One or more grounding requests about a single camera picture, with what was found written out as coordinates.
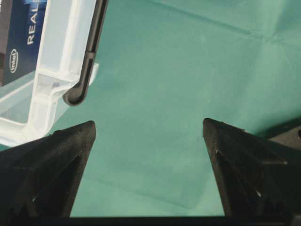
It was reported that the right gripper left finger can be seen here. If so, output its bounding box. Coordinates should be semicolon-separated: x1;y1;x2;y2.
0;121;96;217

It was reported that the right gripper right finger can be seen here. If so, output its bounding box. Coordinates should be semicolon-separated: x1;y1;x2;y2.
202;118;301;217

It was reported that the clear plastic storage case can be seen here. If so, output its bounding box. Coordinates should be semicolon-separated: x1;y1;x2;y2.
0;0;107;146

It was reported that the black box right in case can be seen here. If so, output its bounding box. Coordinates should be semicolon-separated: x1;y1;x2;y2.
0;0;47;86

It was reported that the green table cloth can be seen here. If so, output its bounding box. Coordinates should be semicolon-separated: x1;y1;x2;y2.
44;0;301;217

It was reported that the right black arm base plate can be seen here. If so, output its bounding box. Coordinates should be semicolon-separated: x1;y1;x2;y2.
266;118;301;150

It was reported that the black cable at right case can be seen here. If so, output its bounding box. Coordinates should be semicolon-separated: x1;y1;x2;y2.
62;0;109;107

